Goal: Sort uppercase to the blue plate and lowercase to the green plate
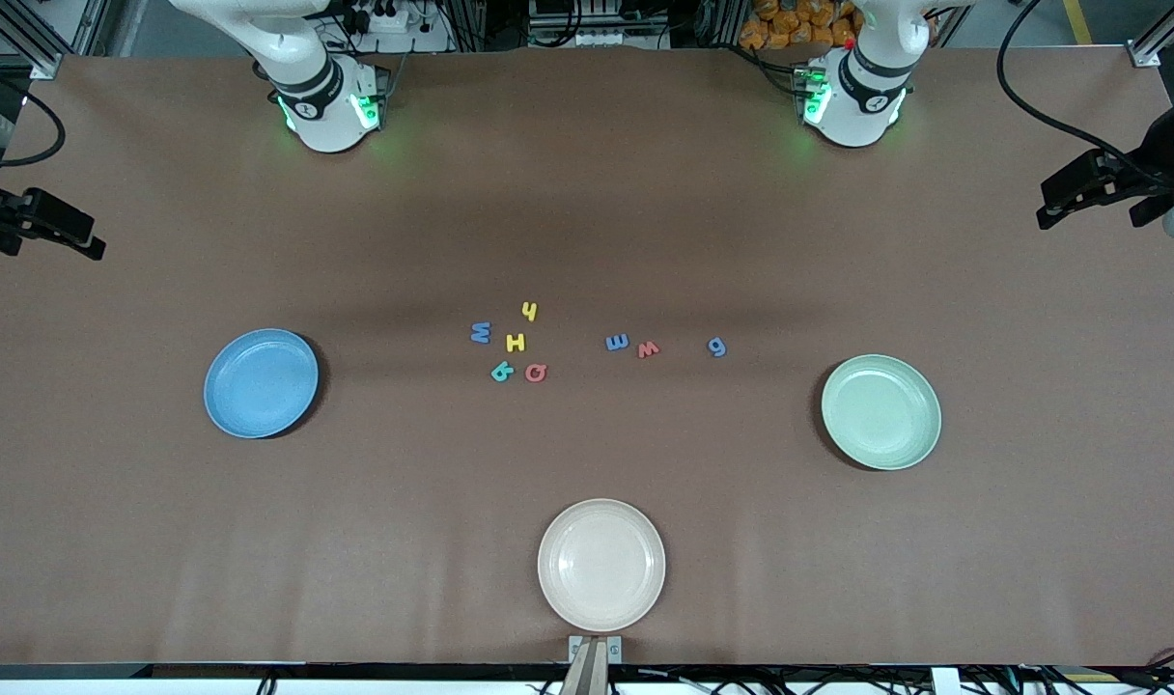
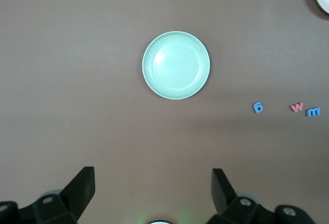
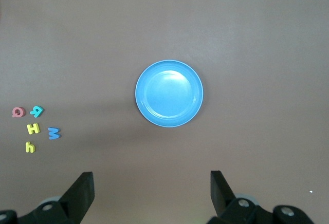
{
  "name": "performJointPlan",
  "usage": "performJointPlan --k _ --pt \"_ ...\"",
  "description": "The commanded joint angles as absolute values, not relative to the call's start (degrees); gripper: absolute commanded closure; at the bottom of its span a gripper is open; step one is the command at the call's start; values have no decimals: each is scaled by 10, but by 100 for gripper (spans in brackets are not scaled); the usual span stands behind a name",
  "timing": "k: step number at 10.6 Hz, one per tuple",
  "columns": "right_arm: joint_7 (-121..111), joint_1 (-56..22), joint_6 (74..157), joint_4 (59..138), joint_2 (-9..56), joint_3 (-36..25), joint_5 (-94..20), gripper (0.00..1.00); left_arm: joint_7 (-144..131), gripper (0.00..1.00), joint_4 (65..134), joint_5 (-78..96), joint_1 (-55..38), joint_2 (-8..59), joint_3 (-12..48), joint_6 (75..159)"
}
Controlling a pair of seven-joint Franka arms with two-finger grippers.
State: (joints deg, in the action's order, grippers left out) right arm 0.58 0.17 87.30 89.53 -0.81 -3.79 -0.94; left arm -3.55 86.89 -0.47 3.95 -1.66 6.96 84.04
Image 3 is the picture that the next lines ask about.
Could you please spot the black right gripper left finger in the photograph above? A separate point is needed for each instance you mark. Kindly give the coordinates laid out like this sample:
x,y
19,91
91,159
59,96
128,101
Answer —
x,y
77,195

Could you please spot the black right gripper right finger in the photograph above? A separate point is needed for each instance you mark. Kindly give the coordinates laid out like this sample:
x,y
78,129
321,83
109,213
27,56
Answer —
x,y
223,195

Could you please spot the blue foam letter M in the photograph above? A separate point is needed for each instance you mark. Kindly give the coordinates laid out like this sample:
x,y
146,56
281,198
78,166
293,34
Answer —
x,y
54,133

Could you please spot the yellow foam lowercase h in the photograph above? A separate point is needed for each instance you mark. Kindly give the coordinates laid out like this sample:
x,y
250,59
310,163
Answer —
x,y
27,147

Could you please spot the yellow foam uppercase H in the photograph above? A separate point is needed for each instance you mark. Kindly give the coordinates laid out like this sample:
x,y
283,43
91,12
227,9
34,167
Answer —
x,y
33,128

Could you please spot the teal foam letter R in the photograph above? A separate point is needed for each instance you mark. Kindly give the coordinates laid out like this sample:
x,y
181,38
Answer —
x,y
37,110

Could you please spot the blue plate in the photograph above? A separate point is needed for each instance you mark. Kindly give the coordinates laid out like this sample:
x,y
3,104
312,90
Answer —
x,y
169,94

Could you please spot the pink foam letter Q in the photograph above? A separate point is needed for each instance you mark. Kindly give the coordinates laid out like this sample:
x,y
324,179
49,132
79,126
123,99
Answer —
x,y
16,114

